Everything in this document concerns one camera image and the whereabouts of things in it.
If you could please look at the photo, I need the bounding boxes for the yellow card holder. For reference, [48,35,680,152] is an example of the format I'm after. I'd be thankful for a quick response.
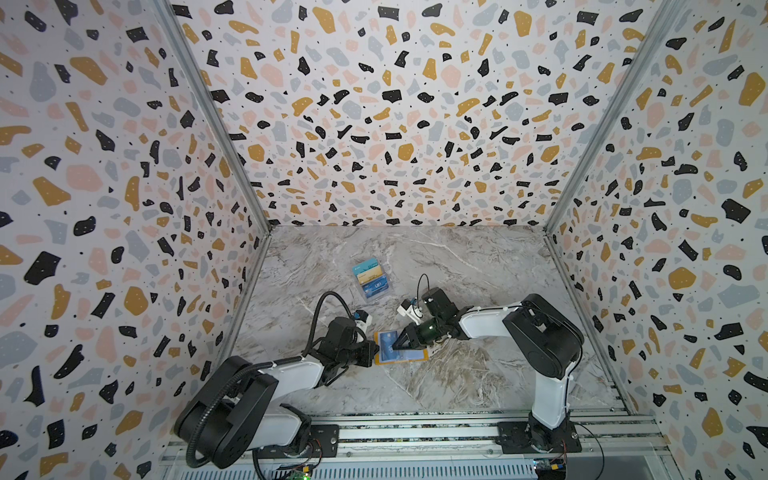
[374,332,429,365]

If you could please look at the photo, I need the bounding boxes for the black corrugated cable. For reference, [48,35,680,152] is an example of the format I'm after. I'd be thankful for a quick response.
[184,291,358,469]

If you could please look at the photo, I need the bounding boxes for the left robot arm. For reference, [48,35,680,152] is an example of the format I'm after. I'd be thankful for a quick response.
[173,310,379,469]

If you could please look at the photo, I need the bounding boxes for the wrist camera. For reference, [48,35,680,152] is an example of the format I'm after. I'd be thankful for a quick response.
[352,309,372,333]
[397,298,425,324]

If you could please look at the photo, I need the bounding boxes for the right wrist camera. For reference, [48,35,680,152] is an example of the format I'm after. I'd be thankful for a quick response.
[397,298,425,324]

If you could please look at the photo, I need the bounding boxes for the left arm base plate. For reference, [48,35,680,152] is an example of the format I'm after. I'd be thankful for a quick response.
[255,424,340,462]

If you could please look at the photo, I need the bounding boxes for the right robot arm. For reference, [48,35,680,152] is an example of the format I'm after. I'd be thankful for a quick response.
[392,288,584,433]

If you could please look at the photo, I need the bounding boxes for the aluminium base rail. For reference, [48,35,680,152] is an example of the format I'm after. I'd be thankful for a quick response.
[157,410,673,475]

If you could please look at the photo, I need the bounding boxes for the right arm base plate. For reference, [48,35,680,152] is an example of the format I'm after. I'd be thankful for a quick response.
[496,417,582,454]

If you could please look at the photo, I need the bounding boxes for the white ventilation grille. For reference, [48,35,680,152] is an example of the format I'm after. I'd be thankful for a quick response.
[168,459,538,479]

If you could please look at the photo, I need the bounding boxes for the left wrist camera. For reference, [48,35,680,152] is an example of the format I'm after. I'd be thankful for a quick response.
[352,309,372,333]

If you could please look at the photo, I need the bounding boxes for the dark blue credit card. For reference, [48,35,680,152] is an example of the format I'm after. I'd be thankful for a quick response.
[378,330,401,363]

